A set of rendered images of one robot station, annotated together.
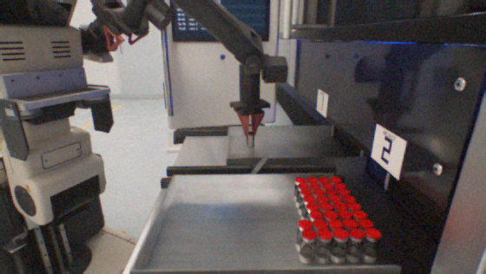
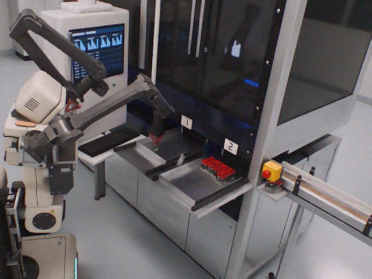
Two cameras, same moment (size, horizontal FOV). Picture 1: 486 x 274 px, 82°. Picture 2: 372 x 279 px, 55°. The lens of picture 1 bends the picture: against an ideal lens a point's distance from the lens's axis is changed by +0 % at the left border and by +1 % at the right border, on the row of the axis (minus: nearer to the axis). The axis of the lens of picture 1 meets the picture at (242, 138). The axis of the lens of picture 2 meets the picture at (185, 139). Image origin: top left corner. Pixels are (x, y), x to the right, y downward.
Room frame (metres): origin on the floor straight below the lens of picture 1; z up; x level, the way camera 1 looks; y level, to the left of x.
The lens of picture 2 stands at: (-0.61, 1.10, 1.91)
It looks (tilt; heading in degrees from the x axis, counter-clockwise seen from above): 28 degrees down; 316
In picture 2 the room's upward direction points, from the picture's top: 7 degrees clockwise
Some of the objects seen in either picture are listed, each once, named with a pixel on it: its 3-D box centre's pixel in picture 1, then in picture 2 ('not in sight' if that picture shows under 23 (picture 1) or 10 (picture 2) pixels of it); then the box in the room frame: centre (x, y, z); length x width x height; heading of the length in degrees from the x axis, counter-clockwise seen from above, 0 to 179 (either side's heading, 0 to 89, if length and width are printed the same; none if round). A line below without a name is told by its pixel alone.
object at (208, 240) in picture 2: not in sight; (182, 149); (1.26, -0.70, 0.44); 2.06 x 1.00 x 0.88; 2
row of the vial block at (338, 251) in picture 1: (323, 213); (216, 170); (0.40, -0.14, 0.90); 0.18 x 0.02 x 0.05; 1
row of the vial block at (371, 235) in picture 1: (349, 213); (222, 168); (0.40, -0.18, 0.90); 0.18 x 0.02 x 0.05; 1
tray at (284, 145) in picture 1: (286, 145); (172, 144); (0.74, -0.13, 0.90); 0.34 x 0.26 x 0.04; 92
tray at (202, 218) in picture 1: (258, 218); (201, 178); (0.40, -0.03, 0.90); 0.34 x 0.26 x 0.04; 91
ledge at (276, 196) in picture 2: not in sight; (274, 190); (0.14, -0.31, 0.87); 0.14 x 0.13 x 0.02; 92
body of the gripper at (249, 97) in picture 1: (249, 96); (157, 126); (0.77, -0.02, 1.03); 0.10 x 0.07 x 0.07; 107
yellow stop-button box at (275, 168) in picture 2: not in sight; (272, 171); (0.16, -0.26, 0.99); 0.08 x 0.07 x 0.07; 92
